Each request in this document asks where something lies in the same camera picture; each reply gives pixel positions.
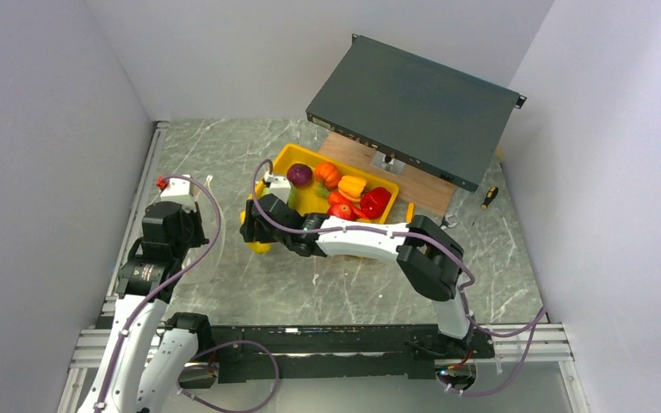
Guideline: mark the yellow plastic tray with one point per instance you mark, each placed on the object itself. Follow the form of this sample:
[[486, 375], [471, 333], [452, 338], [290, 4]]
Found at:
[[313, 198]]

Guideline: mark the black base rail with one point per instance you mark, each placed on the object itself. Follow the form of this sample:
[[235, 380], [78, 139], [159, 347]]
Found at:
[[236, 354]]

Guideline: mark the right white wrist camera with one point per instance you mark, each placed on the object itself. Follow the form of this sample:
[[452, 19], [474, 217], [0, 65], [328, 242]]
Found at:
[[279, 186]]

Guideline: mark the green cabbage toy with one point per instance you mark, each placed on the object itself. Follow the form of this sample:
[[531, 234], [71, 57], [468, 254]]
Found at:
[[292, 199]]

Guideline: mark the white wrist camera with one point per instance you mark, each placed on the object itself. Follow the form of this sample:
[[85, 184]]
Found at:
[[179, 191], [279, 186]]

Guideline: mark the orange pumpkin toy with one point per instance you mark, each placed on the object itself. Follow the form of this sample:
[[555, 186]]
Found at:
[[328, 175]]

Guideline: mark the yellow bell pepper toy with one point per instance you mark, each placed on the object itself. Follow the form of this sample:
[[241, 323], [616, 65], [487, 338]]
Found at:
[[352, 187]]

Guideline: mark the black yellow screwdriver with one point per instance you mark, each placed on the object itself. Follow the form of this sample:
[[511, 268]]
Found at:
[[490, 196]]

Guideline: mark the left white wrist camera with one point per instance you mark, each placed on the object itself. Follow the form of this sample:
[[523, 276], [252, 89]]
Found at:
[[179, 191]]

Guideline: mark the aluminium frame rail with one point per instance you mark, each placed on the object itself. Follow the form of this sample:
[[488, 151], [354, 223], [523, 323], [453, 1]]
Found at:
[[356, 290]]

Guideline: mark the red apple toy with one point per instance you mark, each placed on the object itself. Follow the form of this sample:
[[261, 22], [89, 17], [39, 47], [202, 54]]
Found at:
[[342, 211]]

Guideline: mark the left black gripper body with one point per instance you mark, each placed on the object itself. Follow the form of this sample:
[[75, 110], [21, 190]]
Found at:
[[192, 236]]

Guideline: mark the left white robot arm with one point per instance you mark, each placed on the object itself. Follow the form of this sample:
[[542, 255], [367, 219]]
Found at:
[[145, 354]]

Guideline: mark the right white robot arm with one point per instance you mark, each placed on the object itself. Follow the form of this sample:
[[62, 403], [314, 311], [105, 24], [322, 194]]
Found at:
[[429, 258]]

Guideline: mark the purple onion toy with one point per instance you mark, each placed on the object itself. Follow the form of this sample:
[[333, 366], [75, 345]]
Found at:
[[300, 175]]

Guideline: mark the clear zip top bag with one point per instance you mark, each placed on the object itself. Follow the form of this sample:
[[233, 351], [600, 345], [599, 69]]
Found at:
[[215, 225]]

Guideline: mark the red bell pepper toy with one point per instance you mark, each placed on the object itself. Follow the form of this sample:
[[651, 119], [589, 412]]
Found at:
[[374, 202]]

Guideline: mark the dark grey rack device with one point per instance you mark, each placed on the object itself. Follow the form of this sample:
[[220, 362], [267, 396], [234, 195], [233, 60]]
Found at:
[[442, 121]]

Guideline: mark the brown wooden board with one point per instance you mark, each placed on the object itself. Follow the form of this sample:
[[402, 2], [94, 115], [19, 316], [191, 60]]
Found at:
[[424, 190]]

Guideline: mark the yellow lemon toy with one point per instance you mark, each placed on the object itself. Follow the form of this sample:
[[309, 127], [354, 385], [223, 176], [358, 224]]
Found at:
[[257, 247]]

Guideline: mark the orange handled tool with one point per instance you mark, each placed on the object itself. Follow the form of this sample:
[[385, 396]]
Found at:
[[410, 212]]

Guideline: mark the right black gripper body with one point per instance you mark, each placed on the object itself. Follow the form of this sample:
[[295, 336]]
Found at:
[[274, 237]]

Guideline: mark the orange carrot toy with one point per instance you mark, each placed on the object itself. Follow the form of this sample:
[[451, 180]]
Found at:
[[336, 197]]

